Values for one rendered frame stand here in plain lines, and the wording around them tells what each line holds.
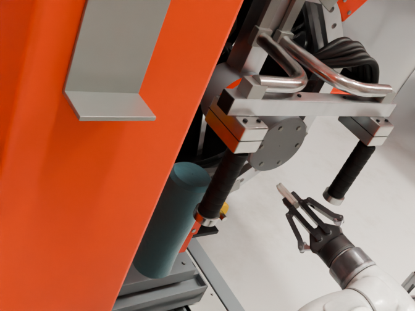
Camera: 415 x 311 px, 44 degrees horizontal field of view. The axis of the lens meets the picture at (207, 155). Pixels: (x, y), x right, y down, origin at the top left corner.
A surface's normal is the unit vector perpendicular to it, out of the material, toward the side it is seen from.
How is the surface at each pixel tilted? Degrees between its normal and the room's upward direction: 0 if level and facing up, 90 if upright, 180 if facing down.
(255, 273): 0
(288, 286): 0
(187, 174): 0
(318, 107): 90
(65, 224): 90
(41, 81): 90
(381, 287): 14
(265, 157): 90
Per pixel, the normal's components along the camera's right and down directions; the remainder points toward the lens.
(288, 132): 0.50, 0.63
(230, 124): -0.79, 0.04
